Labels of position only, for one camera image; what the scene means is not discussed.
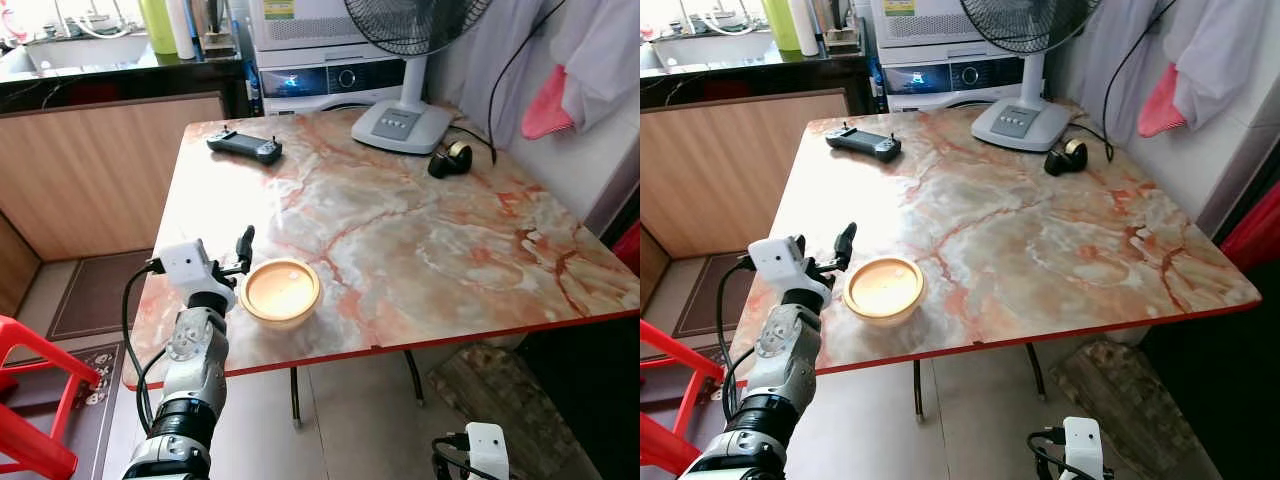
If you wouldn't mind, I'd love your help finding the orange lidded plastic bowl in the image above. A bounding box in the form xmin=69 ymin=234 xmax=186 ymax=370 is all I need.
xmin=842 ymin=254 xmax=925 ymax=329
xmin=240 ymin=257 xmax=323 ymax=332

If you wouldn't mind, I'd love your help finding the red plastic stool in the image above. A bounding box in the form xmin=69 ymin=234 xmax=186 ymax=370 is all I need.
xmin=0 ymin=315 xmax=103 ymax=480
xmin=640 ymin=319 xmax=727 ymax=480

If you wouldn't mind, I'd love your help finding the brown door mat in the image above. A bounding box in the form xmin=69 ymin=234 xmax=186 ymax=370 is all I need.
xmin=672 ymin=250 xmax=771 ymax=340
xmin=45 ymin=250 xmax=153 ymax=342

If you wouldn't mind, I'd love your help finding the steel kitchen sink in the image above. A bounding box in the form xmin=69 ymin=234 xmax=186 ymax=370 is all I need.
xmin=676 ymin=26 xmax=777 ymax=69
xmin=24 ymin=28 xmax=153 ymax=73

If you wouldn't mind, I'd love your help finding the grey standing fan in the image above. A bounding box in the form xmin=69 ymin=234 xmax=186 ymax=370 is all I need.
xmin=958 ymin=0 xmax=1103 ymax=154
xmin=344 ymin=0 xmax=493 ymax=156

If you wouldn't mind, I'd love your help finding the white bottle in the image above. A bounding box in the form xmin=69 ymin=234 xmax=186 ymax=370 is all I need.
xmin=788 ymin=0 xmax=821 ymax=58
xmin=165 ymin=0 xmax=197 ymax=61

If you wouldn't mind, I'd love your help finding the wooden counter cabinet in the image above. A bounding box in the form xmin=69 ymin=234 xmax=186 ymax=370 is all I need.
xmin=0 ymin=48 xmax=253 ymax=263
xmin=640 ymin=48 xmax=873 ymax=261

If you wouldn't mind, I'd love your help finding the white hanging garment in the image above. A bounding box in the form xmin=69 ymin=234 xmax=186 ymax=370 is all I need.
xmin=448 ymin=0 xmax=641 ymax=133
xmin=1068 ymin=0 xmax=1280 ymax=131

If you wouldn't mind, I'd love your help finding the pink cloth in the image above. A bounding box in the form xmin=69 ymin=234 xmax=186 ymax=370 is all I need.
xmin=520 ymin=64 xmax=578 ymax=141
xmin=1137 ymin=61 xmax=1193 ymax=139

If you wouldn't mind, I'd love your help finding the black handheld controller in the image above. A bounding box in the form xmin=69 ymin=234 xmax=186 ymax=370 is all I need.
xmin=825 ymin=122 xmax=903 ymax=164
xmin=207 ymin=130 xmax=283 ymax=167

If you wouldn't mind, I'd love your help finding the marble pattern folding table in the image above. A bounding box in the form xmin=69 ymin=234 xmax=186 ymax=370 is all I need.
xmin=728 ymin=103 xmax=1263 ymax=377
xmin=122 ymin=105 xmax=641 ymax=391

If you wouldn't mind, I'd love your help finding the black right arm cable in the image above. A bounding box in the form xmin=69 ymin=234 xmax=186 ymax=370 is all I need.
xmin=1027 ymin=428 xmax=1067 ymax=480
xmin=431 ymin=432 xmax=471 ymax=480

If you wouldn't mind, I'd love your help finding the green bottle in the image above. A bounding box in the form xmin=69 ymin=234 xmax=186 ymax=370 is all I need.
xmin=140 ymin=0 xmax=179 ymax=56
xmin=762 ymin=0 xmax=801 ymax=53

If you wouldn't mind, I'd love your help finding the red fabric item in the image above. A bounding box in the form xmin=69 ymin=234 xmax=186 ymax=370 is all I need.
xmin=610 ymin=220 xmax=641 ymax=278
xmin=1218 ymin=178 xmax=1280 ymax=273

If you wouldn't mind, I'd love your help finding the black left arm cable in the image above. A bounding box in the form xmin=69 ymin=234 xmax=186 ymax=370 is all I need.
xmin=714 ymin=256 xmax=757 ymax=419
xmin=121 ymin=260 xmax=167 ymax=433

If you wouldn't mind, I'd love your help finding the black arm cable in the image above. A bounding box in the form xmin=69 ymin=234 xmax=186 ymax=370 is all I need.
xmin=1027 ymin=428 xmax=1067 ymax=480
xmin=714 ymin=256 xmax=757 ymax=419
xmin=431 ymin=432 xmax=471 ymax=480
xmin=121 ymin=260 xmax=167 ymax=433

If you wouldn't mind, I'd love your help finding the black fan power cable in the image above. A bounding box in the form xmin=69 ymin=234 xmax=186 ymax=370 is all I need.
xmin=1068 ymin=0 xmax=1179 ymax=164
xmin=448 ymin=0 xmax=567 ymax=167

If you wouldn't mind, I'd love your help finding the white washing machine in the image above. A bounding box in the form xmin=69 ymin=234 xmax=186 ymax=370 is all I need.
xmin=248 ymin=0 xmax=426 ymax=117
xmin=866 ymin=0 xmax=1046 ymax=113

